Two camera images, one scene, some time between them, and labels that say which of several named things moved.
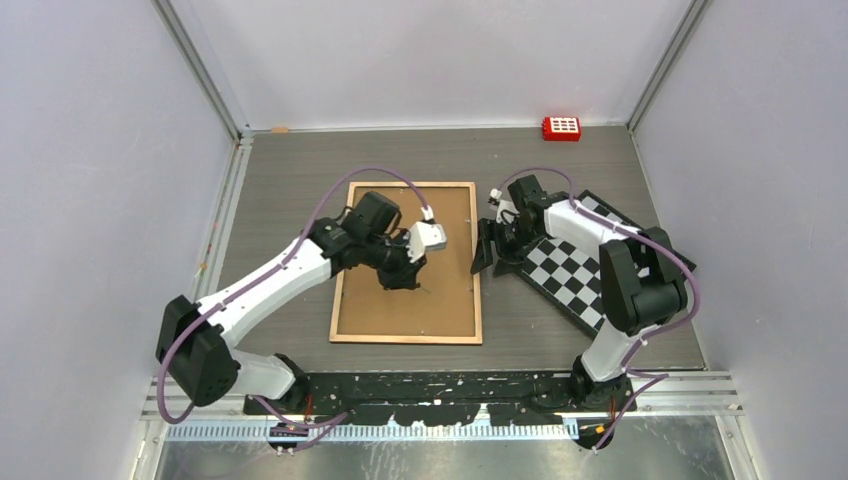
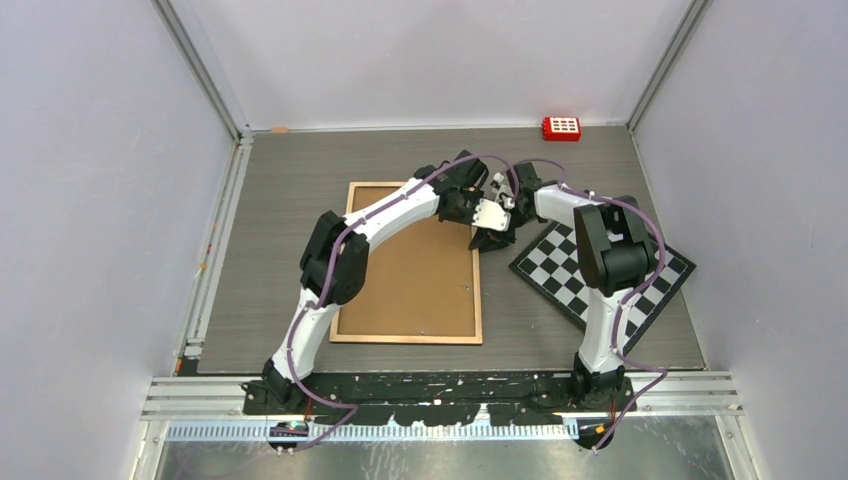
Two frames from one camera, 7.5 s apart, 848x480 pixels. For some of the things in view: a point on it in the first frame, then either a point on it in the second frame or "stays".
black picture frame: (446, 307) stays
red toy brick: (561, 128) stays
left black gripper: (405, 275) -> (444, 217)
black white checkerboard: (569, 277) stays
